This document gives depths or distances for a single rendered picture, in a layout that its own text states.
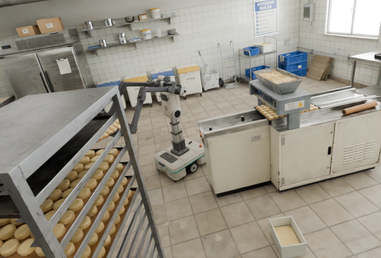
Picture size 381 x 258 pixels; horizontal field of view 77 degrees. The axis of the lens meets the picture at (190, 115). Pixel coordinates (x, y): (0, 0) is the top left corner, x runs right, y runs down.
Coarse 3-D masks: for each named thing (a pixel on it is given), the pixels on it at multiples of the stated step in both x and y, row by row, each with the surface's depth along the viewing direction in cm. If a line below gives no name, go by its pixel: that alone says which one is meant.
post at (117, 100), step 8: (120, 96) 114; (120, 104) 113; (120, 112) 114; (120, 120) 116; (128, 128) 119; (128, 136) 119; (128, 144) 121; (128, 152) 123; (136, 160) 126; (136, 168) 127; (136, 176) 130; (144, 184) 134; (144, 192) 134; (144, 200) 136; (152, 216) 142; (152, 224) 144; (152, 232) 147; (160, 240) 153; (160, 248) 152; (160, 256) 155
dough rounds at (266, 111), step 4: (312, 104) 268; (256, 108) 285; (260, 108) 279; (264, 108) 278; (268, 108) 280; (272, 108) 274; (312, 108) 259; (316, 108) 259; (264, 112) 268; (268, 112) 268; (272, 112) 266; (276, 112) 263; (300, 112) 258; (304, 112) 258; (268, 116) 260; (272, 116) 256; (276, 116) 255; (280, 116) 256; (284, 116) 256
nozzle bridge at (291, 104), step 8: (256, 88) 292; (264, 88) 262; (256, 96) 287; (264, 96) 277; (272, 96) 239; (280, 96) 236; (288, 96) 233; (296, 96) 230; (304, 96) 230; (272, 104) 253; (280, 104) 228; (288, 104) 230; (296, 104) 232; (304, 104) 233; (280, 112) 232; (288, 112) 233; (296, 112) 235; (288, 120) 238; (296, 120) 239; (288, 128) 242; (296, 128) 242
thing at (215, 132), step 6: (372, 96) 269; (342, 102) 267; (348, 102) 266; (258, 120) 257; (264, 120) 256; (234, 126) 252; (240, 126) 253; (246, 126) 255; (252, 126) 256; (204, 132) 251; (210, 132) 249; (216, 132) 251; (222, 132) 252; (228, 132) 253
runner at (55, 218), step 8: (120, 136) 117; (112, 144) 108; (104, 152) 101; (96, 160) 95; (96, 168) 94; (88, 176) 89; (80, 184) 83; (72, 192) 79; (72, 200) 79; (64, 208) 75; (56, 216) 71
